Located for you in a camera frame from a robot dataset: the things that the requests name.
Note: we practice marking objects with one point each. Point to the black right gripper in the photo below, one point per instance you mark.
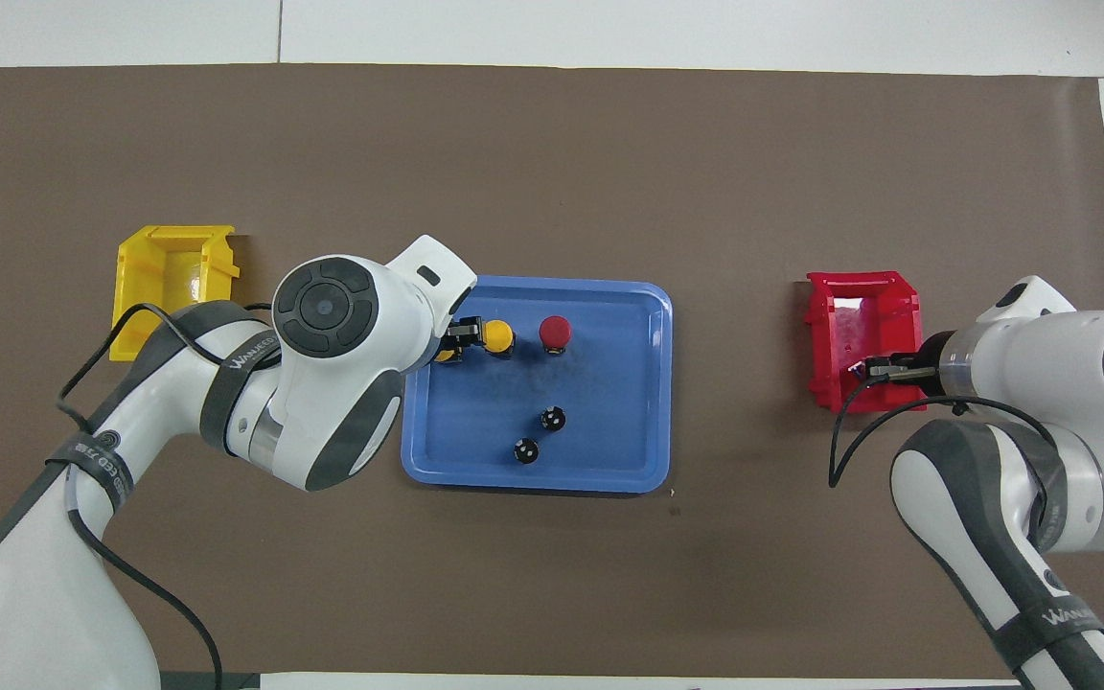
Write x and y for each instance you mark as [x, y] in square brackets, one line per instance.
[931, 369]

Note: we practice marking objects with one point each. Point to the black cylindrical capacitor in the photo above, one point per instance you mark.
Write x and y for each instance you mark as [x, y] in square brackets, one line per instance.
[553, 419]
[525, 450]

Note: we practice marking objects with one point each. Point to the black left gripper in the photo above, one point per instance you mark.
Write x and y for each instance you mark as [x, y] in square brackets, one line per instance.
[463, 333]

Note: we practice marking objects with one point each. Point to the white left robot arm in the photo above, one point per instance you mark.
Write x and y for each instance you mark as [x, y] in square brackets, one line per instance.
[322, 383]

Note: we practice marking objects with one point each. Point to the blue plastic tray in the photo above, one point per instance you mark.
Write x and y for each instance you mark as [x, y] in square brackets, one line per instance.
[600, 431]

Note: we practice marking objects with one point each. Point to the yellow plastic bin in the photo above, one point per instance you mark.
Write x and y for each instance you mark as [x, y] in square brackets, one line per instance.
[164, 278]

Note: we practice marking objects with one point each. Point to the yellow push button switch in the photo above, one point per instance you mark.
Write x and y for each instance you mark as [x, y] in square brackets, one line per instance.
[447, 357]
[499, 335]

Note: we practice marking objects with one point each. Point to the brown paper mat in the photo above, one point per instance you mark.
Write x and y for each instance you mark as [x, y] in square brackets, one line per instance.
[552, 172]

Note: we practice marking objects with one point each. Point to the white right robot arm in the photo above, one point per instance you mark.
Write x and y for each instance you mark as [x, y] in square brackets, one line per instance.
[1041, 383]

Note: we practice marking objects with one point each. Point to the red plastic bin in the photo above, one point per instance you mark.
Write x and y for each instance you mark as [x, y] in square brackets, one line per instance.
[849, 326]

